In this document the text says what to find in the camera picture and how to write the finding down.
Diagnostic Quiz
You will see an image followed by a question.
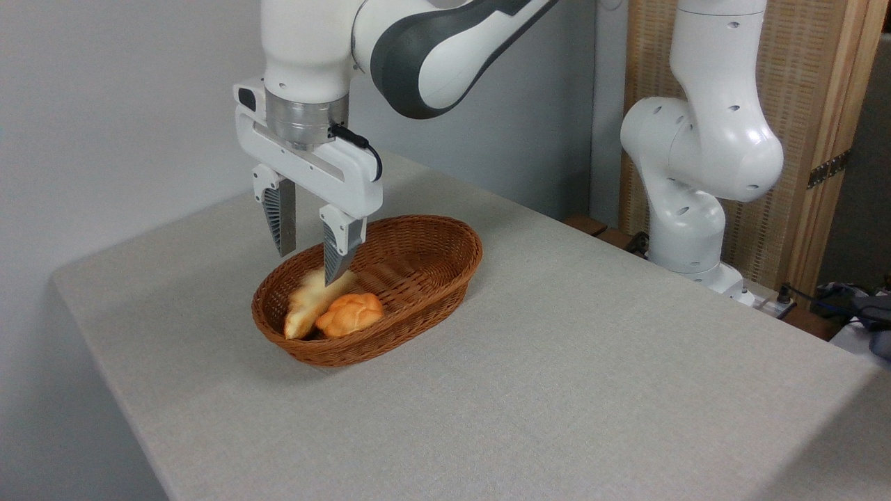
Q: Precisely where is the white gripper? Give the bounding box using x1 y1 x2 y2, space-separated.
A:
233 82 384 287

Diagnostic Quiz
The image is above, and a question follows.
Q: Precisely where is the long braided bread loaf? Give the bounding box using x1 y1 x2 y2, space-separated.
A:
283 268 360 341

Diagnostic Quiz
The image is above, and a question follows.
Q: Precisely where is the brown oval wicker basket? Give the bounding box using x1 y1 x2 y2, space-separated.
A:
251 214 484 367

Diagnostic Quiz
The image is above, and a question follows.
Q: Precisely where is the small round orange bun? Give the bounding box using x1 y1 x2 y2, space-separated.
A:
315 292 385 340

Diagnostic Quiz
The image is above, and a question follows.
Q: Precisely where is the brown wooden bench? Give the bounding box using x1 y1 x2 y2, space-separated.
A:
561 214 649 257

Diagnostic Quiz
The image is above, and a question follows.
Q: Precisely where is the grey tablecloth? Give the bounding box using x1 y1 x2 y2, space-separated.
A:
50 150 891 501

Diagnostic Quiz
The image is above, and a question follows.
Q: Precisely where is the white power strip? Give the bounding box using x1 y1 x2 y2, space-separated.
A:
753 294 798 320

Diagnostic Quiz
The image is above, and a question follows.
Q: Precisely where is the metal screen hinge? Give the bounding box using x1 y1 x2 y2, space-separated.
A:
807 149 852 190

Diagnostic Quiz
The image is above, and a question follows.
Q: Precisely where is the wooden woven folding screen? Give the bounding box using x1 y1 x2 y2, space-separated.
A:
619 0 891 300

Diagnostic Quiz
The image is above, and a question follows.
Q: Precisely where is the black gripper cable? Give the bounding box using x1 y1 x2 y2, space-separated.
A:
329 123 384 183

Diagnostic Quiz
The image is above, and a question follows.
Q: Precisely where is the grey blue cable bundle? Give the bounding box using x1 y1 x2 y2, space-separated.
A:
794 280 891 361

